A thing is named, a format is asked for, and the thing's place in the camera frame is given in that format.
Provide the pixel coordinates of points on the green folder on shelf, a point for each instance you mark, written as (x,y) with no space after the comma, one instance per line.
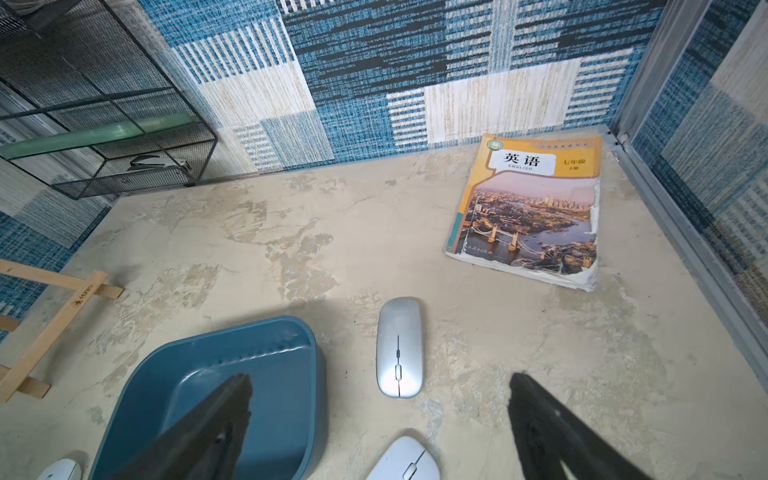
(94,136)

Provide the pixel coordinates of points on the white rounded mouse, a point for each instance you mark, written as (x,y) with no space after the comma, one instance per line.
(405,459)

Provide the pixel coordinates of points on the black stapler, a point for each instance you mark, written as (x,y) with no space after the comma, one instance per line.
(152,161)

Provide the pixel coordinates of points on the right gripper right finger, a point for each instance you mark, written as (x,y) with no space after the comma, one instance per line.
(553,443)

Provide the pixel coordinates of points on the black wire mesh shelf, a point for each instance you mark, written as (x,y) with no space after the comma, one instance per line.
(73,65)

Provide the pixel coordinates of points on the textbook with city cover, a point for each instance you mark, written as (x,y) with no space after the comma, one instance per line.
(531,208)

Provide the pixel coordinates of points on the silver mouse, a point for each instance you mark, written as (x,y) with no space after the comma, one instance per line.
(400,348)

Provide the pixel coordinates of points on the teal plastic storage box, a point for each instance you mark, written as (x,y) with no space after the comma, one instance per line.
(288,427)

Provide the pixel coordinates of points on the white slim mouse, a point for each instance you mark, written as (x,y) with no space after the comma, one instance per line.
(63,469)

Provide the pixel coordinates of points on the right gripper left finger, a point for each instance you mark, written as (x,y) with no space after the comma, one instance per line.
(205,444)

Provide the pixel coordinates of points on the wooden stand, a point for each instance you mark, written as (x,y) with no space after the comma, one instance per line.
(17,379)

